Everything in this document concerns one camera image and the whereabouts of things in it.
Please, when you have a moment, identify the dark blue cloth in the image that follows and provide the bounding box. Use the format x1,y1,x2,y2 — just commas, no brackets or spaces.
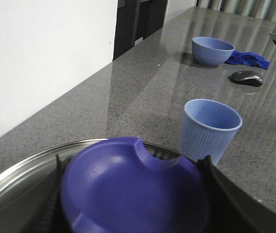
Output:
225,50,270,69

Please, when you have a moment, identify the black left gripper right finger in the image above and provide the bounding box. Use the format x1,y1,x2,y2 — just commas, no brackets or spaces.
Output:
196,156,276,233

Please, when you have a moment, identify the light blue bowl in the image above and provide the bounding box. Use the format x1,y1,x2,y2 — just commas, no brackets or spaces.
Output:
191,36,235,67

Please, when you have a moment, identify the light blue ribbed cup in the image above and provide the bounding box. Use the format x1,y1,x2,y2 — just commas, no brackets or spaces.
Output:
179,99,242,165

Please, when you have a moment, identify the black computer mouse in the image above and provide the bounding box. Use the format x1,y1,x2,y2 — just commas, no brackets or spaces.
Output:
230,70,263,87

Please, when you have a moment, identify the dark cabinet by wall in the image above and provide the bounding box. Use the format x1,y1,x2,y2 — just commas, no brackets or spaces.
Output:
113,0,168,59

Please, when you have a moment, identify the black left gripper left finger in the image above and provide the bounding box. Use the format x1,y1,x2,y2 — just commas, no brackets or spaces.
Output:
40,154,63,233

